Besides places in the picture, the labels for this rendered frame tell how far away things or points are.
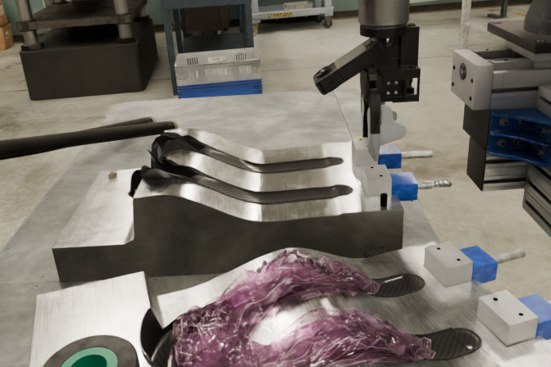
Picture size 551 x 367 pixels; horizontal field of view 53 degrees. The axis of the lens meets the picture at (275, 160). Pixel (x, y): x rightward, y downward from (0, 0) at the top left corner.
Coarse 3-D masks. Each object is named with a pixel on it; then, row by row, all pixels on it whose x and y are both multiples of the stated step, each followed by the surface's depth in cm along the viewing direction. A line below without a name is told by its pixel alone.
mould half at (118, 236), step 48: (336, 144) 100; (96, 192) 95; (144, 192) 77; (192, 192) 78; (96, 240) 80; (144, 240) 79; (192, 240) 79; (240, 240) 79; (288, 240) 79; (336, 240) 79; (384, 240) 80
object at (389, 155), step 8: (352, 144) 95; (360, 144) 92; (384, 144) 95; (392, 144) 95; (352, 152) 95; (360, 152) 91; (368, 152) 91; (384, 152) 92; (392, 152) 92; (400, 152) 91; (408, 152) 93; (416, 152) 93; (424, 152) 93; (360, 160) 91; (368, 160) 91; (384, 160) 92; (392, 160) 92; (400, 160) 92; (392, 168) 92
